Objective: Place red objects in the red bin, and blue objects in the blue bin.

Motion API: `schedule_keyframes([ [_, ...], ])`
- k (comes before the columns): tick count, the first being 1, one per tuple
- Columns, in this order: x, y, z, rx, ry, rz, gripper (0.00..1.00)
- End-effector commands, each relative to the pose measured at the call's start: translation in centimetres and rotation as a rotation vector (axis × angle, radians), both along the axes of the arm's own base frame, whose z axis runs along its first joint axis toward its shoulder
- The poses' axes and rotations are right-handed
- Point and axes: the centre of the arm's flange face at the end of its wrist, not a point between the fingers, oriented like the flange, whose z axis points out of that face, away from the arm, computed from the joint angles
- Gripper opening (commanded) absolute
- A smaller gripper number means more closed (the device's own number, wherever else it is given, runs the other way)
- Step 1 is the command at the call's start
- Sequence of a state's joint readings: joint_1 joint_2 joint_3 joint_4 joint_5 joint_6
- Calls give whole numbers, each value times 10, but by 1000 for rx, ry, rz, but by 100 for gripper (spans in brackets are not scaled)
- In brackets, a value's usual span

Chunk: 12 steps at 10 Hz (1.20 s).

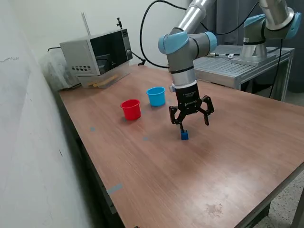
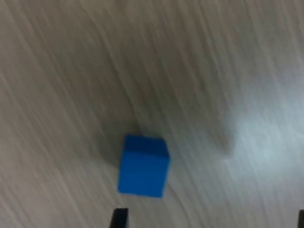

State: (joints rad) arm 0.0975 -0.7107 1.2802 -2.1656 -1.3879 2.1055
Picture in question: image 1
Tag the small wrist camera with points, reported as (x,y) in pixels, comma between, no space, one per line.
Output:
(173,88)

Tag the small black camera mount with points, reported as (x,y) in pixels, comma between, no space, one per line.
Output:
(118,23)

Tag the long blue tape strip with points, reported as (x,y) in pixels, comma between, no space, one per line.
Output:
(114,188)

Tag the silver blue UR5e arm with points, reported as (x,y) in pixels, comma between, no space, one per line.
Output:
(180,64)

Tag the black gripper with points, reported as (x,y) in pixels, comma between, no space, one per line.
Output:
(188,99)

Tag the blue plastic bucket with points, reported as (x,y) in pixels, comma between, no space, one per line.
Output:
(156,99)

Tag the silver microwave oven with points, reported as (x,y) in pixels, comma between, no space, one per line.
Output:
(78,54)

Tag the red plastic bucket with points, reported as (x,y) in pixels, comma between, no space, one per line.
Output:
(130,112)

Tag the thin white rod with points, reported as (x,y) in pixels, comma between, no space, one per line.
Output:
(86,25)

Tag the aluminium robot base platform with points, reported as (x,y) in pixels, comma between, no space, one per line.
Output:
(218,69)

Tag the dark grey curtain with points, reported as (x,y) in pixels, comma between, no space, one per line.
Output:
(232,14)

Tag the light wooden stick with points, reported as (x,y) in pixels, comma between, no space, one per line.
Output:
(99,83)

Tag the clear plastic bag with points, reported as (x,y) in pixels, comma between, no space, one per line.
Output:
(54,71)

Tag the blue cube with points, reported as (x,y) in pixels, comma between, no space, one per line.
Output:
(185,136)

